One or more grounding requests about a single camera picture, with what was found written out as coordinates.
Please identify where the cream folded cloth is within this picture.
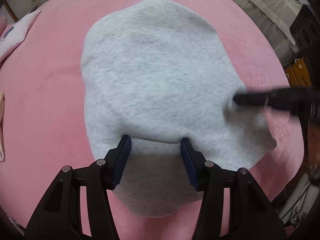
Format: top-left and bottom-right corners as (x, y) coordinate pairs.
(0, 92), (7, 162)

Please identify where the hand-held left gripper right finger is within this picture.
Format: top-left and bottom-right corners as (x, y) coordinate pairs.
(180, 137), (288, 240)

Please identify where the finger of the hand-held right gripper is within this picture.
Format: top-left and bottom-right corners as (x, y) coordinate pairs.
(232, 89), (273, 107)

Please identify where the small printed pillow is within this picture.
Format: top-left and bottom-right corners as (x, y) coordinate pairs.
(0, 10), (42, 61)

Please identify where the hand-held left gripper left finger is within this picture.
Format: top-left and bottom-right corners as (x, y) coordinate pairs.
(24, 134), (132, 240)

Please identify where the white crumpled cloth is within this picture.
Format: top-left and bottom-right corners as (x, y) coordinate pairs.
(277, 172), (316, 228)

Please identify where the wooden drawer cabinet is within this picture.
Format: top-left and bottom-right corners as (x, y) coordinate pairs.
(284, 56), (313, 88)

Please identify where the beige furniture cover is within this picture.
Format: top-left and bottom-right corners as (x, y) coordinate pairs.
(215, 0), (308, 63)

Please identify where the grey sweatshirt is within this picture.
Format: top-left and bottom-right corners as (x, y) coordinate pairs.
(80, 0), (277, 218)

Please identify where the pink fleece blanket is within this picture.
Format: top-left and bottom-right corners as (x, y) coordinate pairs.
(0, 0), (307, 240)

